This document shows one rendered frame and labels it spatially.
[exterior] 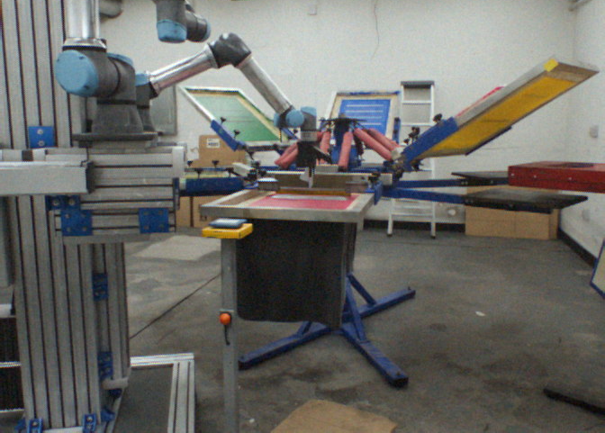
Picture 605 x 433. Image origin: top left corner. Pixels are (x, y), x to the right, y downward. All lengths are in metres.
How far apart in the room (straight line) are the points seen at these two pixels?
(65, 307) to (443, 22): 5.47
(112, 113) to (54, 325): 0.78
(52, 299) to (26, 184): 0.53
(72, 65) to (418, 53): 5.34
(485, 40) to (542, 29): 0.59
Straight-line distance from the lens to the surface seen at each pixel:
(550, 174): 2.45
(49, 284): 2.00
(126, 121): 1.68
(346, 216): 1.84
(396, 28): 6.62
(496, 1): 6.69
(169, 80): 2.34
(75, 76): 1.58
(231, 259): 1.77
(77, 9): 1.62
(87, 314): 2.00
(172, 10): 1.49
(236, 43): 2.25
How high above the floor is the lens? 1.29
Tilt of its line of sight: 9 degrees down
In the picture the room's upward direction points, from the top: straight up
